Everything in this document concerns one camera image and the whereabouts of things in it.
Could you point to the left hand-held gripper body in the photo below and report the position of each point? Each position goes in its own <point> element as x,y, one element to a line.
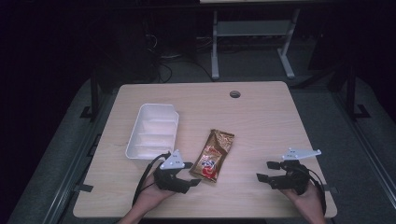
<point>172,162</point>

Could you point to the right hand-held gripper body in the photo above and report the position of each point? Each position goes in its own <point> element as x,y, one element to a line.
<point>294,179</point>

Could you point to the brown snack packet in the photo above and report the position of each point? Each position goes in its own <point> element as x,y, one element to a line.
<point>211,157</point>

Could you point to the person's right hand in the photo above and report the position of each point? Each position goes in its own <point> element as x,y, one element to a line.
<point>308,202</point>

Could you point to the person's left hand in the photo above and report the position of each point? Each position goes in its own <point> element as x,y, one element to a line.
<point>151,196</point>

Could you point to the white plastic divided container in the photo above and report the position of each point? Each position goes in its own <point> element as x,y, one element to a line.
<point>154,133</point>

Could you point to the black metal stand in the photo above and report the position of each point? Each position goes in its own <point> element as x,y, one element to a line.
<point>352,93</point>
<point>94,99</point>

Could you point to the white metal desk frame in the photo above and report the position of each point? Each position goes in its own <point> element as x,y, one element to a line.
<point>252,28</point>

